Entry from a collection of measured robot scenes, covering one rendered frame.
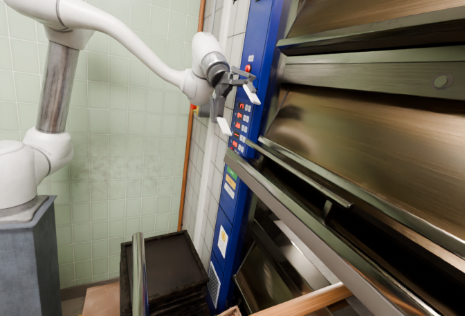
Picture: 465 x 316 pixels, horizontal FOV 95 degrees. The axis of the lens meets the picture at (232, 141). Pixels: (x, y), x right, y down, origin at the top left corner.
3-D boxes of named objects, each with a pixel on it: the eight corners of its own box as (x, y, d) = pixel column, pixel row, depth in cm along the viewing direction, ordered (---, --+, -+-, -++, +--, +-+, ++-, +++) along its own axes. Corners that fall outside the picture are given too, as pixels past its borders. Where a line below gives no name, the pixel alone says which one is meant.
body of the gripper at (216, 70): (234, 67, 72) (243, 84, 67) (220, 86, 77) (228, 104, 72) (216, 59, 67) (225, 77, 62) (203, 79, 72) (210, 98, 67)
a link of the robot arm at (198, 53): (231, 50, 73) (222, 81, 83) (217, 27, 81) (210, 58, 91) (201, 48, 69) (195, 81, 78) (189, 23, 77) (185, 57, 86)
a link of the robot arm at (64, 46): (5, 175, 89) (43, 157, 110) (47, 186, 92) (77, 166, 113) (30, -24, 72) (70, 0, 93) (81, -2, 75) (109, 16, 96)
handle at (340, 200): (239, 156, 60) (243, 158, 61) (334, 236, 32) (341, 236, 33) (245, 137, 59) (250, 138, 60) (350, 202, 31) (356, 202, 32)
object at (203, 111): (205, 114, 123) (207, 97, 120) (210, 118, 114) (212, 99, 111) (192, 113, 120) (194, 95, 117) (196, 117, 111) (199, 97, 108)
